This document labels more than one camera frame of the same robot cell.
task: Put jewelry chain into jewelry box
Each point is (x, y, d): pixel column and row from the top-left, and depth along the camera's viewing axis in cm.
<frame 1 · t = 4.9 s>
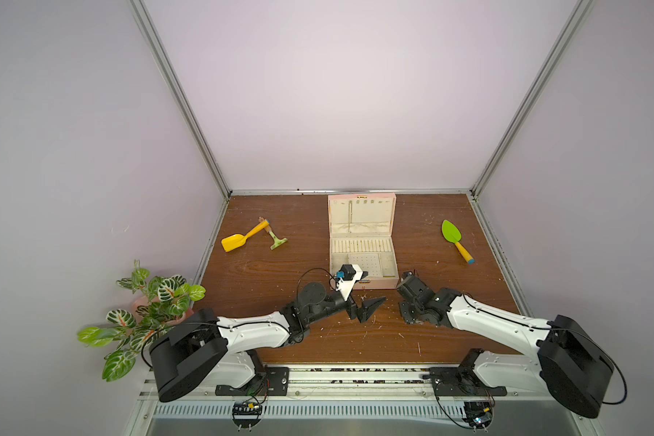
left hand: (376, 287, 71), fingers open
right hand: (408, 304, 86), fingers open
pink jewelry box: (361, 230, 99), point 9 cm above the table
yellow toy shovel: (232, 242, 105), on the table
green toy rake: (277, 240, 106), on the table
green toy trowel: (452, 233, 109), on the table
potted variegated plant: (164, 302, 62), point 28 cm above the table

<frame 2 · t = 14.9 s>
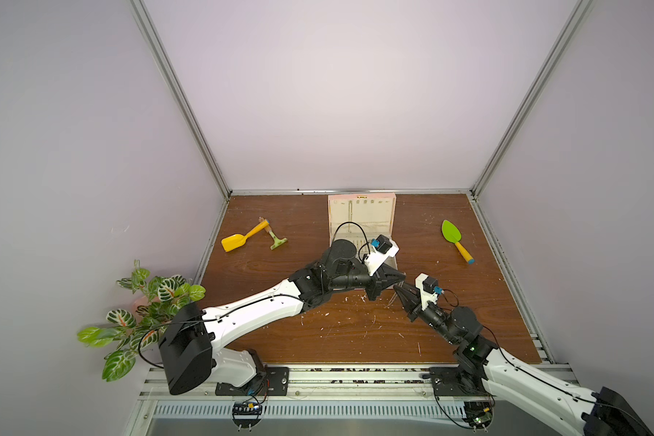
left hand: (404, 277, 65), fingers closed
right hand: (402, 279, 75), fingers closed
the named things where they were.

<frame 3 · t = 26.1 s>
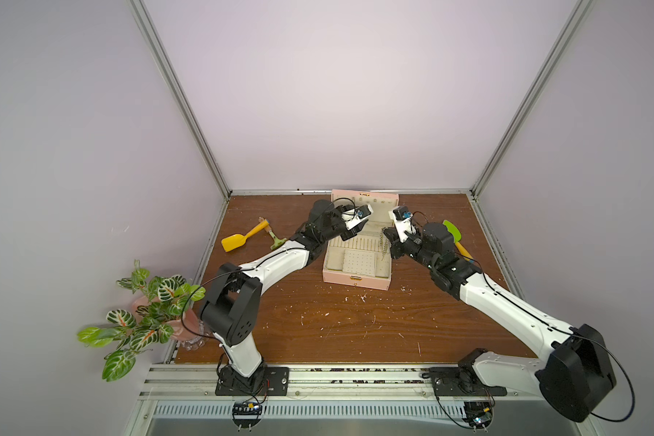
left hand: (362, 209, 84), fingers open
right hand: (391, 221, 78), fingers closed
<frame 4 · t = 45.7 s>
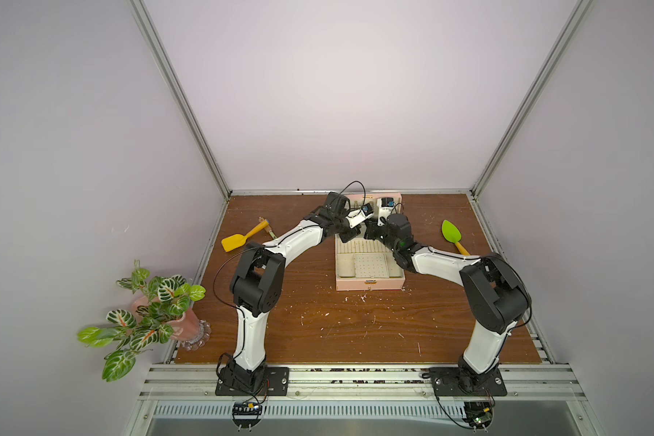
left hand: (360, 222, 94), fingers closed
right hand: (371, 211, 92), fingers closed
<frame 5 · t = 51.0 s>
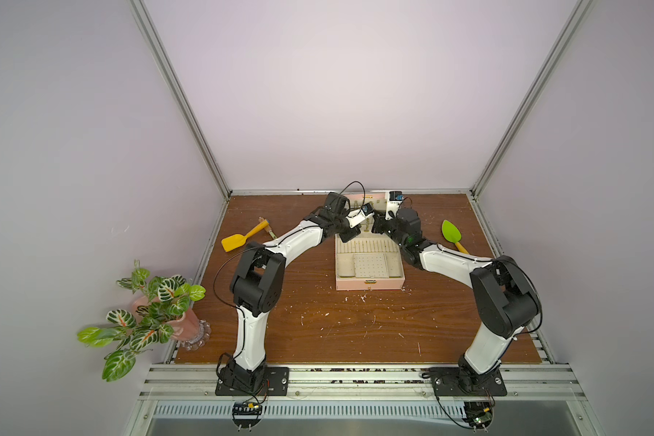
left hand: (360, 221, 94), fingers closed
right hand: (380, 204, 90), fingers closed
